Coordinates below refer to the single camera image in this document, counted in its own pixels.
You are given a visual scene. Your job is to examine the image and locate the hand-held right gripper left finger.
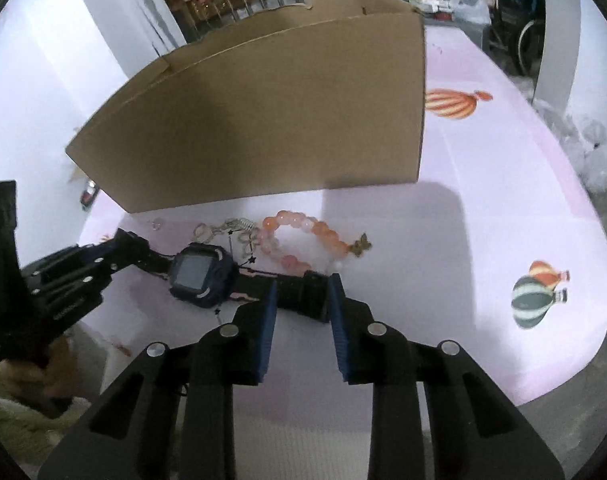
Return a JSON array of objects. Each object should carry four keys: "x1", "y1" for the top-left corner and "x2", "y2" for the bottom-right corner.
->
[{"x1": 38, "y1": 277, "x2": 279, "y2": 480}]

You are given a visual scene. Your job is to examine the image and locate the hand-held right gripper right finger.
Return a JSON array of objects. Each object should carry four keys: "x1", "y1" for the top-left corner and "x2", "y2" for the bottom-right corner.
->
[{"x1": 327, "y1": 274, "x2": 567, "y2": 480}]

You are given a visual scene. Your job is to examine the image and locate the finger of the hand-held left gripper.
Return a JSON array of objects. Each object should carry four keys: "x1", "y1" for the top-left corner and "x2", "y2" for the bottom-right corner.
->
[
  {"x1": 30, "y1": 266, "x2": 115, "y2": 332},
  {"x1": 22, "y1": 229, "x2": 152, "y2": 287}
]

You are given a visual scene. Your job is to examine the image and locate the dark blue smart watch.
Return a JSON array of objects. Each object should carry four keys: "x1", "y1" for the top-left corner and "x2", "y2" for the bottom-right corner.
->
[{"x1": 143, "y1": 242, "x2": 334, "y2": 323}]

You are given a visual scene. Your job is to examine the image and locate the pink bead bracelet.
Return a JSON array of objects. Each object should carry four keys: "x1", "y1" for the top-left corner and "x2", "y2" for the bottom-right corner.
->
[{"x1": 253, "y1": 210, "x2": 373, "y2": 276}]

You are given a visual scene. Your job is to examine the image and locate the brown cardboard box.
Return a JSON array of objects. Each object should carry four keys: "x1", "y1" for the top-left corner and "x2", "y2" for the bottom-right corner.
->
[{"x1": 64, "y1": 0, "x2": 427, "y2": 214}]

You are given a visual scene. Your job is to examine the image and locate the person's left forearm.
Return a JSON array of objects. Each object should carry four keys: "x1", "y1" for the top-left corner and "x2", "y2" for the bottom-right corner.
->
[{"x1": 0, "y1": 365, "x2": 104, "y2": 466}]

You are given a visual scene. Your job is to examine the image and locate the person's left hand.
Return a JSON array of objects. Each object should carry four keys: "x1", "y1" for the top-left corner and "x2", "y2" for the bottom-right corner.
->
[{"x1": 0, "y1": 335, "x2": 81, "y2": 403}]

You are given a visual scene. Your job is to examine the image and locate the pink balloon-print tablecloth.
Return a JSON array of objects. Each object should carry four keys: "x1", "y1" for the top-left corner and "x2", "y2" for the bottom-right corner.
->
[{"x1": 76, "y1": 25, "x2": 607, "y2": 408}]

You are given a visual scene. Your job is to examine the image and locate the clear plastic bags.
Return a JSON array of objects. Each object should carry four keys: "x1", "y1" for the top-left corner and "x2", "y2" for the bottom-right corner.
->
[{"x1": 533, "y1": 100, "x2": 607, "y2": 192}]

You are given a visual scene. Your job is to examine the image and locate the black wheelchair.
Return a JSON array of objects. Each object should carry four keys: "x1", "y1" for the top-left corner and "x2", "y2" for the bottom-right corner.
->
[{"x1": 486, "y1": 0, "x2": 547, "y2": 78}]

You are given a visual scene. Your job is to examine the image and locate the white plastic bag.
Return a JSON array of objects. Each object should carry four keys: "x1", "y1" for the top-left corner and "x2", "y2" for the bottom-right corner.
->
[{"x1": 448, "y1": 0, "x2": 491, "y2": 25}]

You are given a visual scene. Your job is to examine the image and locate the black star necklace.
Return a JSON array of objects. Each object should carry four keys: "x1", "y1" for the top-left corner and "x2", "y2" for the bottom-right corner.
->
[{"x1": 213, "y1": 225, "x2": 259, "y2": 318}]

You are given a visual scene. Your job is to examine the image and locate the silver charm chain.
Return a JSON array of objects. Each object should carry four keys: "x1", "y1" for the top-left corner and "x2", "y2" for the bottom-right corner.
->
[{"x1": 193, "y1": 217, "x2": 256, "y2": 256}]

